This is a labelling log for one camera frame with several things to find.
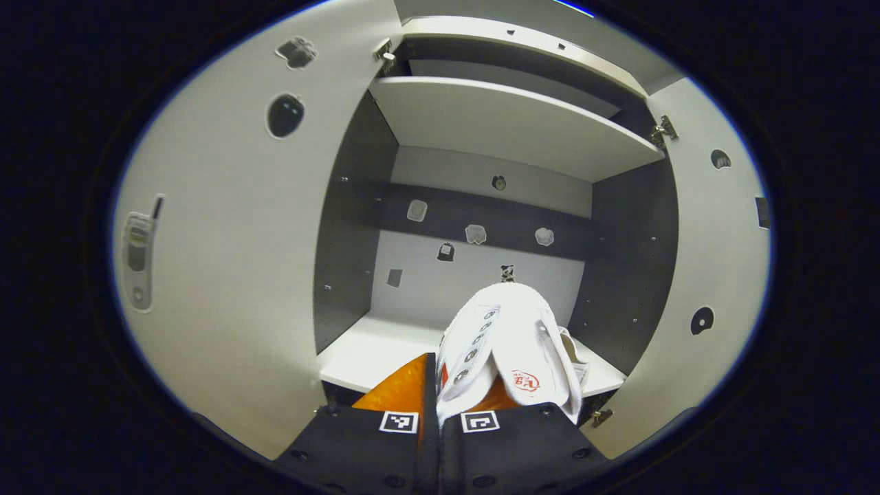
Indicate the white canvas shoe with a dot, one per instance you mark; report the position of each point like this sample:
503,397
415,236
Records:
512,330
574,354

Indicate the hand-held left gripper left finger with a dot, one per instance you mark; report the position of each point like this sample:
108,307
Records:
430,392

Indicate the white shoe cabinet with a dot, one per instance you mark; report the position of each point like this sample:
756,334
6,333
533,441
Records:
495,124

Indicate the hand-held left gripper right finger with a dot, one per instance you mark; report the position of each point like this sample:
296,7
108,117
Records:
522,447

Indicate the metal door hinge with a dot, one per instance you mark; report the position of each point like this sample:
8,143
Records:
385,55
601,417
663,130

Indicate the white cabinet door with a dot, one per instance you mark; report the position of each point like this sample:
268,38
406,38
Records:
234,240
708,261

